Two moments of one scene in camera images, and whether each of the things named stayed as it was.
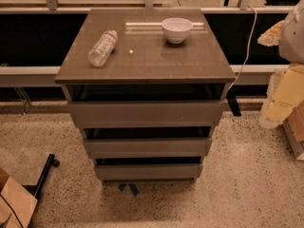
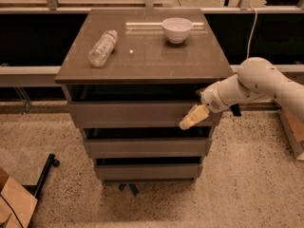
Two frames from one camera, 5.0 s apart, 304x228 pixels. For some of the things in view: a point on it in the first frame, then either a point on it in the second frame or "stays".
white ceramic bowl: [177, 29] stays
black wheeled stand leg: [36, 190] stays
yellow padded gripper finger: [285, 86] to [213, 98]
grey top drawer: [146, 114] stays
